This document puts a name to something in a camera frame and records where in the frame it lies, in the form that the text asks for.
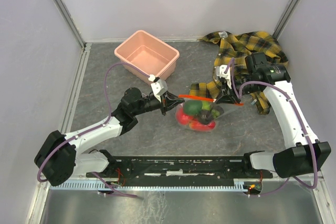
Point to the clear zip top bag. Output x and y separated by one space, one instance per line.
218 110

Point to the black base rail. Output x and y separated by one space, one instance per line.
180 171

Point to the dark fake plum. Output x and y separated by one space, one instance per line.
205 117

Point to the green fake apple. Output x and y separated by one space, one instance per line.
206 105

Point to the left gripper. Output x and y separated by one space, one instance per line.
168 101

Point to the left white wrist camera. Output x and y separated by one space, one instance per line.
159 86

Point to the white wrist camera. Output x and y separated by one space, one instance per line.
159 86
223 74

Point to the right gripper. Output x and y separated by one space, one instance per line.
227 95

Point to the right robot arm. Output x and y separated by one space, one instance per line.
304 153

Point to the pink plastic bin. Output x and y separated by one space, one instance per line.
145 55

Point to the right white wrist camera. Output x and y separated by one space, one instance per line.
223 74

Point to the dark green fake avocado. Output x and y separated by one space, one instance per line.
192 107

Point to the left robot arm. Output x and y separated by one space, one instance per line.
63 155

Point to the yellow plaid shirt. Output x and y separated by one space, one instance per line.
238 47

